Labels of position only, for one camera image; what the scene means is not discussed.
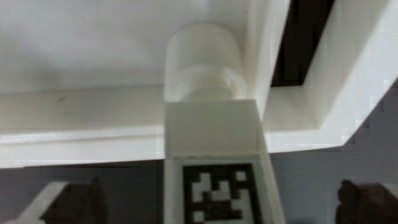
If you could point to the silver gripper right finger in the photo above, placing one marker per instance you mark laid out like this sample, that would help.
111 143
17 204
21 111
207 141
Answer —
367 203

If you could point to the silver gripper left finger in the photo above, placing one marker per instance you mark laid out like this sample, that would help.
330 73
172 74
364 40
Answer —
67 204

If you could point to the white square table top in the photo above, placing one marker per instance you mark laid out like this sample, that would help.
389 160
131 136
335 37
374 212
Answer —
81 72

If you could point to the white front obstacle bar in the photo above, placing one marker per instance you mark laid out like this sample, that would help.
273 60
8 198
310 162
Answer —
314 114

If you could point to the white obstacle bar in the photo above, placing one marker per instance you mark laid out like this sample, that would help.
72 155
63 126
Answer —
314 114
355 58

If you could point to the white right obstacle bar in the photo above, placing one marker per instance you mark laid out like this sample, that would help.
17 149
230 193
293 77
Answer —
355 58

